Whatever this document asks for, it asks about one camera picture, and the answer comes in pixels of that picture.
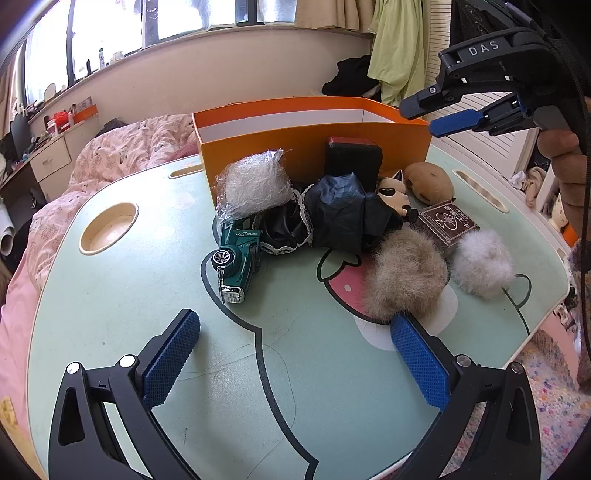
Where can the light green hanging garment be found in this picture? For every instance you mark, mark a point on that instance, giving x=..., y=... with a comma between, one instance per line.
x=397, y=50

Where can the speckled rug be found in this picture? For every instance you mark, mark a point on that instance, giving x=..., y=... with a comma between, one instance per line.
x=549, y=406

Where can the black and red case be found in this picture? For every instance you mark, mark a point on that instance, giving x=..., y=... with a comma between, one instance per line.
x=351, y=161

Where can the person's right hand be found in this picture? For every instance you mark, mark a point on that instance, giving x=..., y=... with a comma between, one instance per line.
x=570, y=184

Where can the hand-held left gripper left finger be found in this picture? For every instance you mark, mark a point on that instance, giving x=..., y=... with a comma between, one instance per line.
x=171, y=360

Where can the beige curtain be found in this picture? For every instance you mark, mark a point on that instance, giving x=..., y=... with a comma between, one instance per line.
x=332, y=14

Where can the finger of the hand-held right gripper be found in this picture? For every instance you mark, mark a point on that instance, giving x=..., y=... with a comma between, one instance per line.
x=455, y=122
x=422, y=101

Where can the green cartoon print desktop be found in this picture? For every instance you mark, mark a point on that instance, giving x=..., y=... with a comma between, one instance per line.
x=115, y=314

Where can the cartoon mouse figure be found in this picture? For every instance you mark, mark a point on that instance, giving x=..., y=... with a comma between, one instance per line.
x=397, y=198

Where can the beige fur pompom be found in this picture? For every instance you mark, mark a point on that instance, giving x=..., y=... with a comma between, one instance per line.
x=404, y=272

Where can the white paper roll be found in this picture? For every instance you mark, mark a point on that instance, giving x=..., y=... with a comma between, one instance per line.
x=7, y=228

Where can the orange cardboard box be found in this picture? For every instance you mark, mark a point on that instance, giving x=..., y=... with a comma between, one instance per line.
x=295, y=147

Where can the pink floral blanket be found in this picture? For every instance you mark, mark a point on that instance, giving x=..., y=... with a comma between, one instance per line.
x=129, y=143

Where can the black lace-trimmed cloth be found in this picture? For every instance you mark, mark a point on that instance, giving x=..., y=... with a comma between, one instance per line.
x=281, y=226
x=341, y=212

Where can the orange storage bin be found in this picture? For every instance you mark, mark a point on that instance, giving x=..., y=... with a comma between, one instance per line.
x=85, y=114

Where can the white fur pompom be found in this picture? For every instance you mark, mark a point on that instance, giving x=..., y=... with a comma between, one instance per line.
x=482, y=263

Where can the white drawer cabinet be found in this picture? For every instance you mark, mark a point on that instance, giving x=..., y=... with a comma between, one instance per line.
x=48, y=159

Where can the white plastic wrap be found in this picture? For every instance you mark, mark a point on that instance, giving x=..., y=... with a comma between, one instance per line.
x=254, y=184

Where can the red container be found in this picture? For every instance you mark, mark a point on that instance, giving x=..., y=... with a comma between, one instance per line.
x=60, y=121

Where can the pile of black clothes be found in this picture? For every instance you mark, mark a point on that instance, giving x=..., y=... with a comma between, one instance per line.
x=351, y=78

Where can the black monitor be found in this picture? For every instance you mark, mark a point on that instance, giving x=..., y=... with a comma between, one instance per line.
x=19, y=136

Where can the green toy car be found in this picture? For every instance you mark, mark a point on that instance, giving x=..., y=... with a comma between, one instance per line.
x=235, y=258

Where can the round white mirror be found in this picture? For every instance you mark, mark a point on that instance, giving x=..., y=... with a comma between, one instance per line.
x=51, y=91

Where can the white patterned mug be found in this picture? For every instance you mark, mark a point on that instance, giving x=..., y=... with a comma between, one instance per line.
x=558, y=217

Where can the beige cloth heap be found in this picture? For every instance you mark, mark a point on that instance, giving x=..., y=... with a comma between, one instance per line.
x=535, y=187

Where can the brown square card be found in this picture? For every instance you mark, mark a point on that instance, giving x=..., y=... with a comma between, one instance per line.
x=445, y=221

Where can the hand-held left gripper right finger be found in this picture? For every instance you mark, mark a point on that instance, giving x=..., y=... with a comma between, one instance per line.
x=420, y=364

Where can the brown plush toy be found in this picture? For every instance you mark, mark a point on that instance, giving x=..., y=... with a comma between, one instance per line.
x=431, y=182

